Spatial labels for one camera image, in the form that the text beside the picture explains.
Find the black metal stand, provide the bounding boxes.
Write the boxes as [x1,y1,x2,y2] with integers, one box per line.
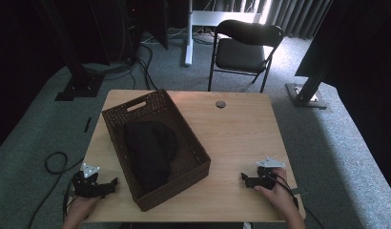
[40,0,106,102]

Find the black strip on floor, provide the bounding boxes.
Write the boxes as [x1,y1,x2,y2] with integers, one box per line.
[83,116,93,134]

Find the right hand-held gripper cable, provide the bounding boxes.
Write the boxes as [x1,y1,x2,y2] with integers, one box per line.
[266,173,327,229]

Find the black cloth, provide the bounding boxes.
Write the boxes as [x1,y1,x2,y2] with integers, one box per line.
[123,120,179,195]

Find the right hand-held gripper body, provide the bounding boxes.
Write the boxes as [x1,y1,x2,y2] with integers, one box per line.
[252,156,286,192]

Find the black floor cable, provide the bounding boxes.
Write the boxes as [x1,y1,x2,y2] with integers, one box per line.
[26,151,87,229]

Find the brown woven basket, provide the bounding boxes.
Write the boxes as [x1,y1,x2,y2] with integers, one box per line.
[101,89,212,213]

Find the grey curtain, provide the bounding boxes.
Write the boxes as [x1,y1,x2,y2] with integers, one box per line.
[212,0,332,40]

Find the bundle of black floor cables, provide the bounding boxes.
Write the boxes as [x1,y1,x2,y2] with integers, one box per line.
[82,30,216,92]

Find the person's right hand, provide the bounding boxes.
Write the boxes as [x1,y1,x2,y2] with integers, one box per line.
[254,167,300,215]

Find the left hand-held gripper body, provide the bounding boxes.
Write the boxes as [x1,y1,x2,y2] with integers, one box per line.
[71,162,105,199]

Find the white desk frame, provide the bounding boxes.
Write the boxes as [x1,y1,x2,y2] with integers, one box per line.
[183,0,262,68]

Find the black stand with grey base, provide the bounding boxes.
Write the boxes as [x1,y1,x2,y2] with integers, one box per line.
[285,60,329,111]

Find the black folding chair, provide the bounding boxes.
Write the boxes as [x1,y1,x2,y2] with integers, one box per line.
[207,19,285,94]

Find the person's left hand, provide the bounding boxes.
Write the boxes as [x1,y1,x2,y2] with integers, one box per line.
[65,196,102,225]

